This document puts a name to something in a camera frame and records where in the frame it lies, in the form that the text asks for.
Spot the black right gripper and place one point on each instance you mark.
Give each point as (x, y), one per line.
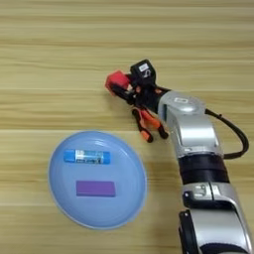
(149, 96)

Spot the red cube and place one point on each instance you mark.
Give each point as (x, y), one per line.
(116, 81)

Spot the orange black needle-nose pliers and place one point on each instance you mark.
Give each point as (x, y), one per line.
(149, 122)

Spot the blue glue stick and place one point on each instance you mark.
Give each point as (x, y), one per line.
(86, 156)

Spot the purple rectangular block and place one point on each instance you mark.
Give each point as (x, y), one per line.
(96, 188)

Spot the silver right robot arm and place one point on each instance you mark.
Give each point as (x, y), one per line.
(198, 139)

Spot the small black box white label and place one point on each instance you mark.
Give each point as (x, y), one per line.
(143, 72)

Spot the light blue round plate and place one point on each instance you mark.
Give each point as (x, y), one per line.
(96, 211)

